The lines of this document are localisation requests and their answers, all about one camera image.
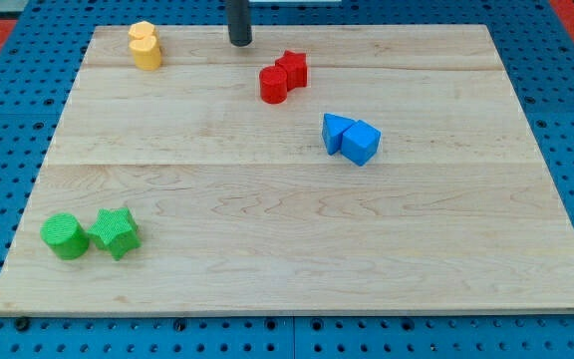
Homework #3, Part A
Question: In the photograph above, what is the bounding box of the blue cube block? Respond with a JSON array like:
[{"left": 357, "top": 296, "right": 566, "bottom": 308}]
[{"left": 340, "top": 120, "right": 382, "bottom": 167}]

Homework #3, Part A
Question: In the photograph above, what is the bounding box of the wooden board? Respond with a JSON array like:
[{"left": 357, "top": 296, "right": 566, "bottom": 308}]
[{"left": 0, "top": 25, "right": 574, "bottom": 317}]

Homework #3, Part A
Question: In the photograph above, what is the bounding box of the blue triangle block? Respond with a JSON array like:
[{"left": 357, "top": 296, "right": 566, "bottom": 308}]
[{"left": 321, "top": 113, "right": 356, "bottom": 156}]

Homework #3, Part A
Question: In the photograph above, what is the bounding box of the red cylinder block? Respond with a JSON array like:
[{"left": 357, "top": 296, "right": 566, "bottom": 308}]
[{"left": 259, "top": 66, "right": 288, "bottom": 105}]

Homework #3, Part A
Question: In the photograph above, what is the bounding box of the red star block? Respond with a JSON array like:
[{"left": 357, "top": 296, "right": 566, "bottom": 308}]
[{"left": 275, "top": 50, "right": 308, "bottom": 91}]

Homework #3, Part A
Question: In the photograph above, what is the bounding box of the green star block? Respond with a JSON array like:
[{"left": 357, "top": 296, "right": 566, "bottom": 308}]
[{"left": 87, "top": 207, "right": 142, "bottom": 261}]

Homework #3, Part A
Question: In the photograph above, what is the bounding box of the yellow heart block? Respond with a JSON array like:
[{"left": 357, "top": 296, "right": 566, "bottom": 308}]
[{"left": 129, "top": 35, "right": 162, "bottom": 71}]

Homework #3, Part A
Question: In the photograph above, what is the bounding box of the yellow hexagon block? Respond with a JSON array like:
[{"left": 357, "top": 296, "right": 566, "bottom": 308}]
[{"left": 128, "top": 21, "right": 158, "bottom": 41}]

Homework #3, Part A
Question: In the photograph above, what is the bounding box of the green cylinder block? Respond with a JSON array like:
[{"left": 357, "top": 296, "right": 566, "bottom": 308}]
[{"left": 40, "top": 212, "right": 90, "bottom": 260}]

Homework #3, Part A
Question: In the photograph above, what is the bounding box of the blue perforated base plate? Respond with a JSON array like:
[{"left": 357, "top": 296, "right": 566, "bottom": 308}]
[{"left": 0, "top": 1, "right": 574, "bottom": 358}]

